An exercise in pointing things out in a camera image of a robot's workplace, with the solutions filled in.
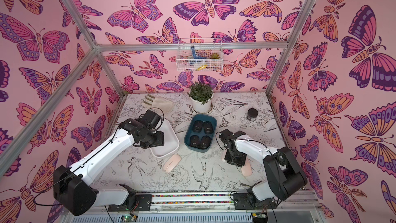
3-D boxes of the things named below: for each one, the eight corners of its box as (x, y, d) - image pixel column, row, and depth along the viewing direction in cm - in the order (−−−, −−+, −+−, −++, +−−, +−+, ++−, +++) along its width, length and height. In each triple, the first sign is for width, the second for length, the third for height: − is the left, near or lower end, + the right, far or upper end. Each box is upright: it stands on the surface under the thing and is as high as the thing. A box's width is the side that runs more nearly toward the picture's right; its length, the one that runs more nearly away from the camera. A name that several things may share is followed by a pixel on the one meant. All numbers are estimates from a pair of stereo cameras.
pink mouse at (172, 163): (162, 169, 86) (161, 168, 84) (175, 153, 92) (174, 151, 90) (170, 175, 84) (169, 174, 82) (182, 158, 90) (182, 156, 88)
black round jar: (247, 121, 106) (249, 116, 102) (245, 112, 111) (247, 108, 107) (257, 121, 106) (259, 116, 102) (255, 112, 111) (257, 108, 107)
